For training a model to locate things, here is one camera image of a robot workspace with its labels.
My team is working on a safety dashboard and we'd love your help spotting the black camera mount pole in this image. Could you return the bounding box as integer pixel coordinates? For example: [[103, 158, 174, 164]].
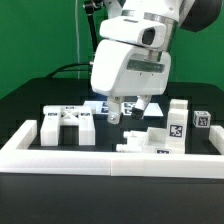
[[83, 0, 102, 51]]

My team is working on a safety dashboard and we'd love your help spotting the white chair seat part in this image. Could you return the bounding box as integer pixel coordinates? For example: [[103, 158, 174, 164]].
[[143, 126, 186, 155]]

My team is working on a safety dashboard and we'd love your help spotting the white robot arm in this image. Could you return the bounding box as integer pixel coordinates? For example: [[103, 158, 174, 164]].
[[91, 0, 223, 124]]

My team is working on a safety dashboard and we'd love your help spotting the white chair back part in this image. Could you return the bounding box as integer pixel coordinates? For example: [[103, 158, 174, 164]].
[[40, 105, 95, 146]]

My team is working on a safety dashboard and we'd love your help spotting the white sheet with tags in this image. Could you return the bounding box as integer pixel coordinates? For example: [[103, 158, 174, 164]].
[[84, 101, 163, 117]]

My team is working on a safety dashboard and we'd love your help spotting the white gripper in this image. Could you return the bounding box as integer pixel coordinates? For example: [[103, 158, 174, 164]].
[[91, 40, 171, 125]]

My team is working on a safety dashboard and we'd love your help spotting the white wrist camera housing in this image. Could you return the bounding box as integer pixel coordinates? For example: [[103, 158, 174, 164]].
[[100, 16, 167, 48]]

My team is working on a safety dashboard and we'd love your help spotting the black cable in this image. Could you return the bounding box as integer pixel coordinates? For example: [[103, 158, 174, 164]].
[[45, 61, 98, 80]]

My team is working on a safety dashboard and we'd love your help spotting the small tagged white cube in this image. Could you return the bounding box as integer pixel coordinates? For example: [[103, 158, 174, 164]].
[[193, 111, 211, 128]]

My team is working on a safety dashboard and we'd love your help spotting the white U-shaped border frame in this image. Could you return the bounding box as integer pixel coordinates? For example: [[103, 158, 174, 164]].
[[0, 120, 224, 179]]

